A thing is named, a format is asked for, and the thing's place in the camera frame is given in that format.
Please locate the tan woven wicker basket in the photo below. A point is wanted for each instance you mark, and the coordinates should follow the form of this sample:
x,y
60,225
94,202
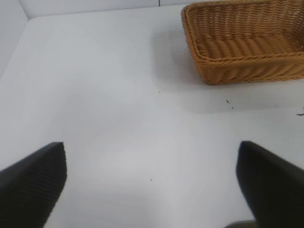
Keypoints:
x,y
240,45

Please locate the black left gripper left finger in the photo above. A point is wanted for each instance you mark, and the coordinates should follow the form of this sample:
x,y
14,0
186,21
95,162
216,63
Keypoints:
x,y
31,185

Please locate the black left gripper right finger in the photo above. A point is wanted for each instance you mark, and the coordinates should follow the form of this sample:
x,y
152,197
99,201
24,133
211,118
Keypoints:
x,y
275,187

